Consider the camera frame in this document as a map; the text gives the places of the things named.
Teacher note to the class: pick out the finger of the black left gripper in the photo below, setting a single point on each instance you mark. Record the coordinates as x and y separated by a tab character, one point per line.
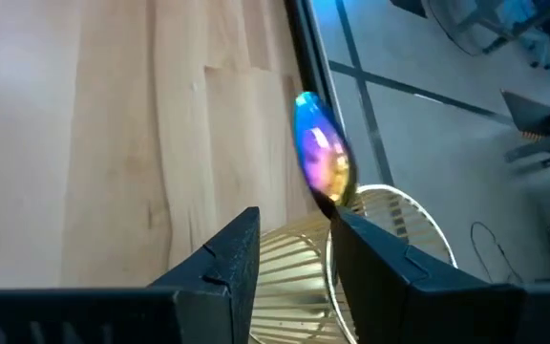
423	296
170	306

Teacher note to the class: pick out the iridescent rainbow metal spoon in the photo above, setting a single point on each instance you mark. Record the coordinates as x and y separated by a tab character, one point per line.
325	148

